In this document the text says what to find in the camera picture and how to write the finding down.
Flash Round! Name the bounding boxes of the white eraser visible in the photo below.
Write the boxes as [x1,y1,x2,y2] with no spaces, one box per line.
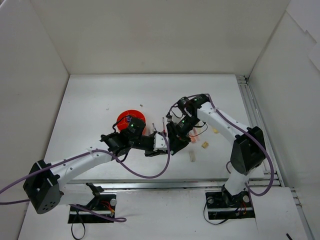
[188,150,196,163]

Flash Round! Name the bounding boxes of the orange highlighter marker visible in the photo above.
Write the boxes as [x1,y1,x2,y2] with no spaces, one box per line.
[188,128,200,144]

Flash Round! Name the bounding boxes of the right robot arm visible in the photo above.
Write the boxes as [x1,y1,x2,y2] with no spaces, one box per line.
[166,93,267,206]

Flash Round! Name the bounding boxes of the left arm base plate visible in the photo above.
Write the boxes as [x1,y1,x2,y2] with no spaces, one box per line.
[67,183,117,224]

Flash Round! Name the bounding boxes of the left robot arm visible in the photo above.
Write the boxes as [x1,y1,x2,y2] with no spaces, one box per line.
[23,117,170,215]

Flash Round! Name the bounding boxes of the yellow eraser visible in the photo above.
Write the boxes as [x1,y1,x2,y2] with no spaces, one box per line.
[201,141,209,149]

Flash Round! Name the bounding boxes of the red gel pen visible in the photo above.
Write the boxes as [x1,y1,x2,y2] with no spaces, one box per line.
[162,117,166,133]

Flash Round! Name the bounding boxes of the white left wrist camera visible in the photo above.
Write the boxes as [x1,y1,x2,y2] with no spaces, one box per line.
[153,133,168,151]

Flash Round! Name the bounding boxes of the orange round divided organizer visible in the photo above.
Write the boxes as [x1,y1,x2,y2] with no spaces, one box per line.
[116,109,147,136]

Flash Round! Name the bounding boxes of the clear glue bottle blue cap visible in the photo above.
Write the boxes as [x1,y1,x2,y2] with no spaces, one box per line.
[126,115,132,123]

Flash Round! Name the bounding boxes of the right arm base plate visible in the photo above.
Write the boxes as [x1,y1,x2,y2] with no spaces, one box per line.
[203,190,256,224]

